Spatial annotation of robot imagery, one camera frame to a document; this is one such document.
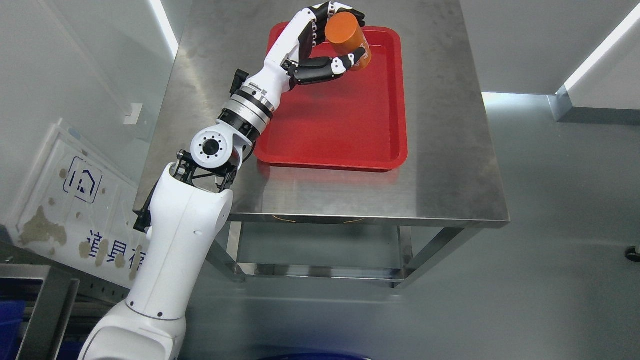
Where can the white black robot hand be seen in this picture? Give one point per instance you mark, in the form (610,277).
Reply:
(306,30)

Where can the orange cylindrical capacitor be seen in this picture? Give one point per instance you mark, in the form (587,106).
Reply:
(346,35)

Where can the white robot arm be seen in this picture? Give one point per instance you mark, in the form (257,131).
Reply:
(188,207)

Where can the red plastic tray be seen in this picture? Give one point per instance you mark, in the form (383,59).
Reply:
(355,123)

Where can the stainless steel table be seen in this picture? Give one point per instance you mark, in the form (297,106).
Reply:
(450,179)

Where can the white sign board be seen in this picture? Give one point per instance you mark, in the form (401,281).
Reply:
(76,208)

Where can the blue bin far left lower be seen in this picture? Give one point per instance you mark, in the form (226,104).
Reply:
(11,319)

